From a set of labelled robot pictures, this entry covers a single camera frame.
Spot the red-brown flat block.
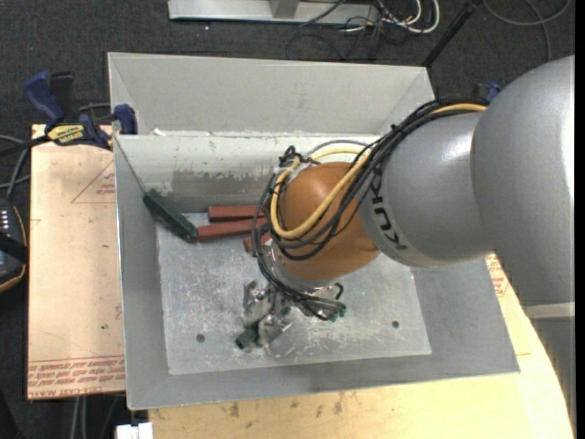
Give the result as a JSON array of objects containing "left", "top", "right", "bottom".
[
  {"left": 242, "top": 230, "right": 273, "bottom": 253},
  {"left": 196, "top": 219, "right": 271, "bottom": 243},
  {"left": 207, "top": 204, "right": 267, "bottom": 223}
]

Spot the small dark green block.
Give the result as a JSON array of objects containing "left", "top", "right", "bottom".
[{"left": 234, "top": 327, "right": 261, "bottom": 352}]

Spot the dark green flat block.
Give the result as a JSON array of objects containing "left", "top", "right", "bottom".
[{"left": 143, "top": 188, "right": 199, "bottom": 244}]

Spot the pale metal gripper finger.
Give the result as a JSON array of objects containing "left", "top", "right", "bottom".
[
  {"left": 240, "top": 280, "right": 271, "bottom": 327},
  {"left": 257, "top": 314, "right": 296, "bottom": 355}
]

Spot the brown cardboard board, red print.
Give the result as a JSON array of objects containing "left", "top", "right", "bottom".
[{"left": 27, "top": 123, "right": 534, "bottom": 402}]

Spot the grey metal bin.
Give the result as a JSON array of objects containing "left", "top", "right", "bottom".
[{"left": 107, "top": 51, "right": 522, "bottom": 412}]

